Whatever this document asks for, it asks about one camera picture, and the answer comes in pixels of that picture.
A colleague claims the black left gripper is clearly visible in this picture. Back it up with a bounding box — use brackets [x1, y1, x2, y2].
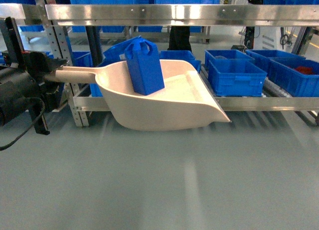
[0, 17, 68, 135]

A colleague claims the blue 3D printed part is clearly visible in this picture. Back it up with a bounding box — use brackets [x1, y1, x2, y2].
[124, 38, 165, 95]

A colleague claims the beige plastic dustpan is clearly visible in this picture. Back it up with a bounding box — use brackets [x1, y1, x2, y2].
[45, 60, 230, 131]

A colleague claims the steel roller shelf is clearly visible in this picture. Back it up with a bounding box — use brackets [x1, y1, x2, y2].
[0, 2, 319, 128]

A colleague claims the blue crate rear left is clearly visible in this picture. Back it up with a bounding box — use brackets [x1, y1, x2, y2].
[73, 51, 93, 67]

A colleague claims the blue crate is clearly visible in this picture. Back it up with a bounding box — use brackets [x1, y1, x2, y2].
[204, 49, 255, 68]
[207, 59, 267, 97]
[268, 58, 319, 97]
[159, 50, 201, 73]
[73, 51, 93, 67]

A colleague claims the blue crate left front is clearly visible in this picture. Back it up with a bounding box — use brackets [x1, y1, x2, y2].
[159, 50, 201, 73]

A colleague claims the blue crate rear right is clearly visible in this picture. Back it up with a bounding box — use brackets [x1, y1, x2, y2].
[204, 49, 255, 68]

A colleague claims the blue crate right front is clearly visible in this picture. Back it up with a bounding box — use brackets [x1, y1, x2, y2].
[207, 59, 267, 97]

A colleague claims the blue crate far right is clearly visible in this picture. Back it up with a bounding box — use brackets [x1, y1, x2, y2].
[268, 58, 319, 97]

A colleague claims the black cable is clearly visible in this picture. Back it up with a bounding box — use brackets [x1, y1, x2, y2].
[0, 97, 46, 151]

